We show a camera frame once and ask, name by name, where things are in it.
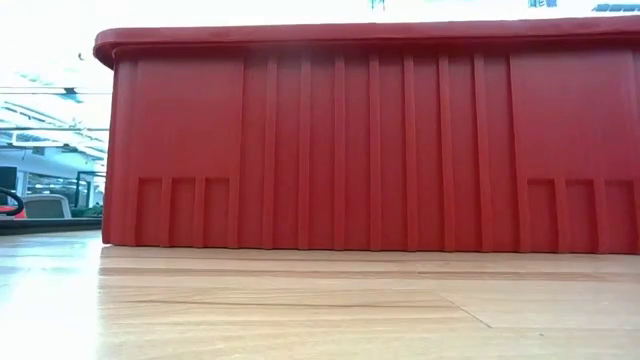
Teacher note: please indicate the red plastic bin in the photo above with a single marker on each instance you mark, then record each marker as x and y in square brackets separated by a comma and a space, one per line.
[350, 150]

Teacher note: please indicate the grey office chair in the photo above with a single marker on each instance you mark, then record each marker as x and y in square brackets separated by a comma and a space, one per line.
[47, 207]

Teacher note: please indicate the black computer monitor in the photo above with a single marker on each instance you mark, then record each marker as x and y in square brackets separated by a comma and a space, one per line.
[7, 177]

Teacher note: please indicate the black metal table frame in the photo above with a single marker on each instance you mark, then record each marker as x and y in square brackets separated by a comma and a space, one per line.
[50, 226]

